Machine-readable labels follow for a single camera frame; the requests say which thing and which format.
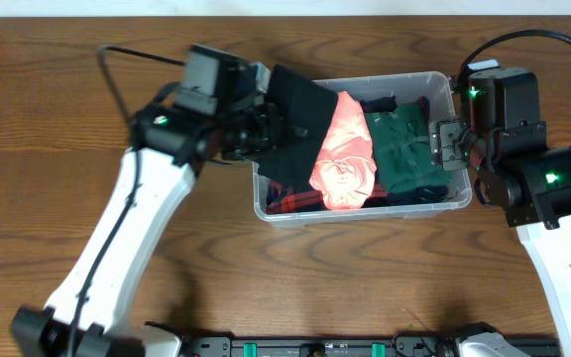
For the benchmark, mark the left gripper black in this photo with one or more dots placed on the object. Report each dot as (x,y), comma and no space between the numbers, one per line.
(266,118)

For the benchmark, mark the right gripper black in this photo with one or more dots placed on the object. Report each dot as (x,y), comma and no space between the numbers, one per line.
(452,136)

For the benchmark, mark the dark green garment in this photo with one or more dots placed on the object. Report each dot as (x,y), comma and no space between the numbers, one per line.
(401,148)

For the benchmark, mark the black garment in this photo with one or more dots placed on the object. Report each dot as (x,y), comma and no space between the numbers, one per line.
(307,109)
(383,104)

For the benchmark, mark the red navy plaid shirt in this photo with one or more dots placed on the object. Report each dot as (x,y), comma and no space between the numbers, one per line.
(282,198)

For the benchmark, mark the salmon pink garment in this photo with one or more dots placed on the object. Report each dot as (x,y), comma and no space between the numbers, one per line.
(344,171)

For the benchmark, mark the dark navy garment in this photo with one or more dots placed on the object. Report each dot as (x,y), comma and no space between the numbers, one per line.
(420,195)

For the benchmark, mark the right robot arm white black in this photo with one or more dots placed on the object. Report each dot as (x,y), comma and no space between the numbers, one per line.
(531,183)

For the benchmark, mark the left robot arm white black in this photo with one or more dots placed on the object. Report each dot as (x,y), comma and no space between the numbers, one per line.
(89,313)

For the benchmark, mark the clear plastic storage bin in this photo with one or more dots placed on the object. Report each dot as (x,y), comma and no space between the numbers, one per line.
(404,87)

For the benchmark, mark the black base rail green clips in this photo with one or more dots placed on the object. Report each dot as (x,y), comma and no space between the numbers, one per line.
(478,339)

